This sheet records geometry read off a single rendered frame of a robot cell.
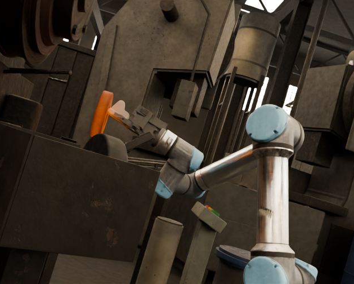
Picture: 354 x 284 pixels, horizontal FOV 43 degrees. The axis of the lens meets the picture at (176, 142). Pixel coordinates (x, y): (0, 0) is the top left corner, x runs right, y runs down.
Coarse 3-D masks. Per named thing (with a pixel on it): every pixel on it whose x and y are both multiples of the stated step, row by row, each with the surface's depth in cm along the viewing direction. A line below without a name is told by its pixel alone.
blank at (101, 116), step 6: (102, 96) 141; (108, 96) 141; (102, 102) 139; (108, 102) 140; (96, 108) 139; (102, 108) 139; (108, 108) 142; (96, 114) 138; (102, 114) 138; (108, 114) 151; (96, 120) 139; (102, 120) 139; (96, 126) 139; (102, 126) 141; (90, 132) 142; (96, 132) 141; (102, 132) 149
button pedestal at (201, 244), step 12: (204, 216) 178; (216, 216) 178; (204, 228) 185; (216, 228) 178; (192, 240) 193; (204, 240) 185; (192, 252) 184; (204, 252) 185; (192, 264) 184; (204, 264) 184; (192, 276) 184
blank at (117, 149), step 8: (96, 136) 70; (104, 136) 68; (112, 136) 69; (88, 144) 72; (96, 144) 69; (104, 144) 67; (112, 144) 66; (120, 144) 67; (96, 152) 68; (104, 152) 66; (112, 152) 65; (120, 152) 66
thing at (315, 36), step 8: (328, 0) 769; (320, 8) 772; (320, 16) 767; (320, 24) 766; (312, 40) 766; (312, 48) 763; (304, 64) 765; (304, 72) 761; (304, 80) 761; (296, 96) 760; (296, 104) 758
